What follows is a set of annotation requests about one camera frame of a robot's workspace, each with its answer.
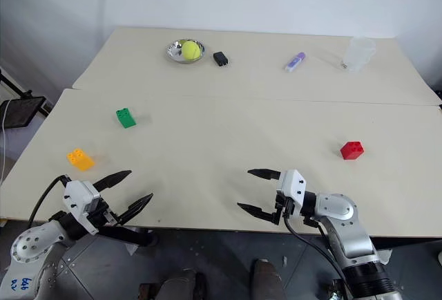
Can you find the red toy brick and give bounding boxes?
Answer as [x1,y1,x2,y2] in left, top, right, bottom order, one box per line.
[339,140,365,160]

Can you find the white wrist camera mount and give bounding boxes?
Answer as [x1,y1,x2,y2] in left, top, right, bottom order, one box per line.
[276,169,308,208]
[63,180,102,235]

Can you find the clear plastic cup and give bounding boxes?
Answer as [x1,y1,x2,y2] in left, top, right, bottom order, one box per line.
[342,35,377,73]

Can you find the small black plug adapter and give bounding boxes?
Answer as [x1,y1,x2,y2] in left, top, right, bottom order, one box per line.
[212,50,231,68]

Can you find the yellow-green tennis ball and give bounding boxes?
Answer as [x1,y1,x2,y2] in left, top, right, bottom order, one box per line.
[181,40,202,62]

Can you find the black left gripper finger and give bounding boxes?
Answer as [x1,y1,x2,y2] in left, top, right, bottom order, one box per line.
[93,170,133,193]
[115,193,154,225]

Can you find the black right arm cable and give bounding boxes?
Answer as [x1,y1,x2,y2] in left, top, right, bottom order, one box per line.
[282,206,350,294]

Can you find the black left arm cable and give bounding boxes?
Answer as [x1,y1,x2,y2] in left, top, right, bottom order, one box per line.
[26,174,72,230]

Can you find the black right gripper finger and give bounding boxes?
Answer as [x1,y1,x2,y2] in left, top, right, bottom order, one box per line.
[236,202,278,225]
[247,168,282,181]

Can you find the shiny metal bowl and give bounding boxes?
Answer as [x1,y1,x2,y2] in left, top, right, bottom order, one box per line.
[164,38,206,65]

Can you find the yellow toy brick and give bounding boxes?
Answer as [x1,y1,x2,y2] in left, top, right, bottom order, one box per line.
[66,148,96,172]

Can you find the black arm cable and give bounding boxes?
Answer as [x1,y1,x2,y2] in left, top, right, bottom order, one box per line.
[26,174,72,230]
[282,206,350,294]

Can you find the black stand base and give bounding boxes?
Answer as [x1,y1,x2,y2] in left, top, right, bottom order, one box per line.
[0,68,48,130]

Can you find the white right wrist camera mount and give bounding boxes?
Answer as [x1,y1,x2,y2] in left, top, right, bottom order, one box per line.
[276,169,308,208]

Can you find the dark rounded shape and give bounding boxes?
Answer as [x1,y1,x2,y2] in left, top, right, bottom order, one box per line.
[160,268,198,300]
[253,259,283,300]

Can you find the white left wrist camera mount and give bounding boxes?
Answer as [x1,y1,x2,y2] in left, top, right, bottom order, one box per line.
[63,180,102,235]

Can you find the white cable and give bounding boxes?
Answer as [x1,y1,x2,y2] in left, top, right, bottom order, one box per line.
[0,98,12,182]

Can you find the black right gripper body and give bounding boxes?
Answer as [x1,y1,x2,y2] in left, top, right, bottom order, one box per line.
[273,191,295,226]

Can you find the white and purple tube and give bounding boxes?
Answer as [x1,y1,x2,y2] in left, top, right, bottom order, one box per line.
[284,51,307,73]

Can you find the green toy brick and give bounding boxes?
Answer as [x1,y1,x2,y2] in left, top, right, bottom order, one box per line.
[115,107,137,130]

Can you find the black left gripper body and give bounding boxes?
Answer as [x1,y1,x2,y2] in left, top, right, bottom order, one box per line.
[86,196,121,230]

